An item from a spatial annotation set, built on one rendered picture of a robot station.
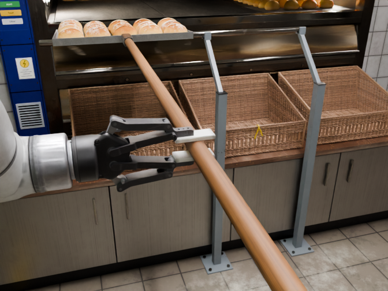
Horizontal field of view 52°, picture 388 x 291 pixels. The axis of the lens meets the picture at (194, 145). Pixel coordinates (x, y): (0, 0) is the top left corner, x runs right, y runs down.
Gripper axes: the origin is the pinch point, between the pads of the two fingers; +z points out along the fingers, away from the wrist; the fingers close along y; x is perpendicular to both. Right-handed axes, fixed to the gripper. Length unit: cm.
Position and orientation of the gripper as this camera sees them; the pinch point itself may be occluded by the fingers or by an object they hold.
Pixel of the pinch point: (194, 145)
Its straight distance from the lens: 69.1
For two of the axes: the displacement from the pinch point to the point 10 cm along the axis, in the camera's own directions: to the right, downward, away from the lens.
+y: -0.1, 9.0, 4.3
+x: 2.7, 4.2, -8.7
